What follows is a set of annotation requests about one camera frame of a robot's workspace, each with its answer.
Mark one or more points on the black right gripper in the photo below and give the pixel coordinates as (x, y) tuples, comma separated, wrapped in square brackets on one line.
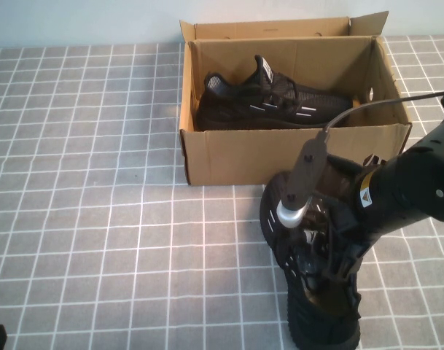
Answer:
[(338, 182)]

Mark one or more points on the black knit sneaker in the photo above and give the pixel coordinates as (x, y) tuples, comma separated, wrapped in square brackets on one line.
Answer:
[(243, 105), (316, 321)]

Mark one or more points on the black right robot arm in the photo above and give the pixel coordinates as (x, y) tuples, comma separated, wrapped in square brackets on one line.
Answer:
[(407, 182)]

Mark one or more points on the brown cardboard shoe box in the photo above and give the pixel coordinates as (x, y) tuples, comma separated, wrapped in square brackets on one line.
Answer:
[(236, 156)]

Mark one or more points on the grey white-checked tablecloth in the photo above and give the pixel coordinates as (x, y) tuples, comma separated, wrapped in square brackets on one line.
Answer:
[(97, 218)]

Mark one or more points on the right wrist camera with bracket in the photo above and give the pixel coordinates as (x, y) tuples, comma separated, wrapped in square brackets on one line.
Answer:
[(309, 171)]

